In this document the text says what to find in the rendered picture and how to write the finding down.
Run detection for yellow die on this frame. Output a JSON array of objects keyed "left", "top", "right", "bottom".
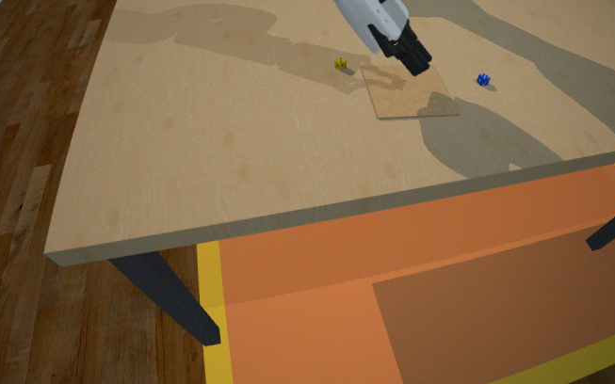
[{"left": 334, "top": 57, "right": 347, "bottom": 71}]

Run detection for tan square mat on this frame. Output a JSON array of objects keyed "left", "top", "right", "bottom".
[{"left": 361, "top": 64, "right": 460, "bottom": 120}]

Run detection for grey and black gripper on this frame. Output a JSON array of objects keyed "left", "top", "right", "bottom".
[{"left": 333, "top": 0, "right": 432, "bottom": 76}]

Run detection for blue die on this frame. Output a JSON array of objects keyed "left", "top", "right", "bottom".
[{"left": 477, "top": 73, "right": 491, "bottom": 86}]

